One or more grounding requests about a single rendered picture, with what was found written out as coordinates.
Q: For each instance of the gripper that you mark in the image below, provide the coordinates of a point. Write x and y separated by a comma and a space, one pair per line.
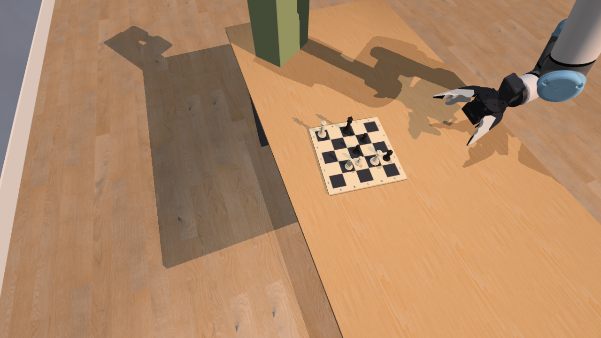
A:
486, 109

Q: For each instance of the black and cream chessboard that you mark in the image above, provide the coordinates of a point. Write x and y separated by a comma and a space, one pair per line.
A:
336, 149

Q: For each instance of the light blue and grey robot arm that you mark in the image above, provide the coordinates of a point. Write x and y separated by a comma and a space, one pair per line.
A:
560, 73

